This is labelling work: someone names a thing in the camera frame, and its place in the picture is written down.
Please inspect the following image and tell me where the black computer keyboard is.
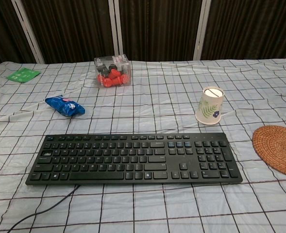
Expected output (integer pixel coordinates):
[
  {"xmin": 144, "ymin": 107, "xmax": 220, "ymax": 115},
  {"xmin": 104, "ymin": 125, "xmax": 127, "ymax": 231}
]
[{"xmin": 25, "ymin": 132, "xmax": 244, "ymax": 186}]

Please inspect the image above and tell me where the clear box of chess pieces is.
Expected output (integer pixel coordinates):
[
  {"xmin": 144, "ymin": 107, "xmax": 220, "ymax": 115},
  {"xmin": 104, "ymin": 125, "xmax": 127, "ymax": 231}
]
[{"xmin": 94, "ymin": 54, "xmax": 132, "ymax": 88}]

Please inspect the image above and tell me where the floral paper cup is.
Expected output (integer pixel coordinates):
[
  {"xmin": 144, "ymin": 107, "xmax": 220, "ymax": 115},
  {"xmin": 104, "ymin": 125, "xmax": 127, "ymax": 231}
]
[{"xmin": 195, "ymin": 86, "xmax": 225, "ymax": 126}]

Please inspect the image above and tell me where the blue snack packet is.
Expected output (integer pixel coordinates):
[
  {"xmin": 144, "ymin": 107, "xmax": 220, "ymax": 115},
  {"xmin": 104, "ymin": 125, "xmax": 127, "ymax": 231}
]
[{"xmin": 45, "ymin": 96, "xmax": 86, "ymax": 117}]

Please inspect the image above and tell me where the white framed dark folding screen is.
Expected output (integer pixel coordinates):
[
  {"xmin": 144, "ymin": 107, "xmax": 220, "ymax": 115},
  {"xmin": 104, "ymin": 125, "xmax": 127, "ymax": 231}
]
[{"xmin": 0, "ymin": 0, "xmax": 286, "ymax": 70}]

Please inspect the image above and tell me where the checked light blue tablecloth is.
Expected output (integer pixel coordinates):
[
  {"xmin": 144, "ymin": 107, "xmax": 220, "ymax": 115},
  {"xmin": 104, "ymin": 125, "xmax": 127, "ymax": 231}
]
[{"xmin": 0, "ymin": 58, "xmax": 286, "ymax": 233}]

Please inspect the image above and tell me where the green flat packet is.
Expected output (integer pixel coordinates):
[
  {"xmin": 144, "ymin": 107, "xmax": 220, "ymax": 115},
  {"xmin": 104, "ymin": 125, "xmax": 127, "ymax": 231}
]
[{"xmin": 6, "ymin": 67, "xmax": 41, "ymax": 83}]

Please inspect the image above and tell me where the round woven rattan coaster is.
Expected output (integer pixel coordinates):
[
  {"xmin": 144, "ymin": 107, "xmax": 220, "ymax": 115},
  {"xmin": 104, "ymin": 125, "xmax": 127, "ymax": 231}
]
[{"xmin": 252, "ymin": 125, "xmax": 286, "ymax": 179}]

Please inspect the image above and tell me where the thin black cable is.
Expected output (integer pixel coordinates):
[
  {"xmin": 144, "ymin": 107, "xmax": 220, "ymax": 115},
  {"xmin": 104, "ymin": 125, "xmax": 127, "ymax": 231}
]
[{"xmin": 6, "ymin": 184, "xmax": 81, "ymax": 233}]

